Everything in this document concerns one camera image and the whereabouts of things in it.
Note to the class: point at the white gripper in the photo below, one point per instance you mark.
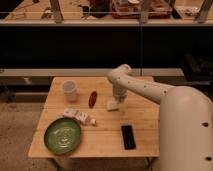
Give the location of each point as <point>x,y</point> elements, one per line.
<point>119,93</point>

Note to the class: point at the green ceramic bowl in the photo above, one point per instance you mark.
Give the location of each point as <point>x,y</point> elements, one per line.
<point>62,136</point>

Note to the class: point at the grey metal shelf rail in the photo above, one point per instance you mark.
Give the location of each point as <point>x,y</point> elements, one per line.
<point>86,72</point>

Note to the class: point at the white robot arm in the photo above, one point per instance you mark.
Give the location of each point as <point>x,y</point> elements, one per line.
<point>185,120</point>

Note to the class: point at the black smartphone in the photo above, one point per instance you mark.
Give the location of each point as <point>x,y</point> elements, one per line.
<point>128,137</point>

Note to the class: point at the red chili pepper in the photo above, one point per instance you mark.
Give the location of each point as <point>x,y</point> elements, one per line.
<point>92,99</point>

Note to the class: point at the white crumpled packet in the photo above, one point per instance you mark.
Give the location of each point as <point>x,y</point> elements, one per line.
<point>82,117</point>

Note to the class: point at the wooden table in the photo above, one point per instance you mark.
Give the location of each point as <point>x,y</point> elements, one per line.
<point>105,139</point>

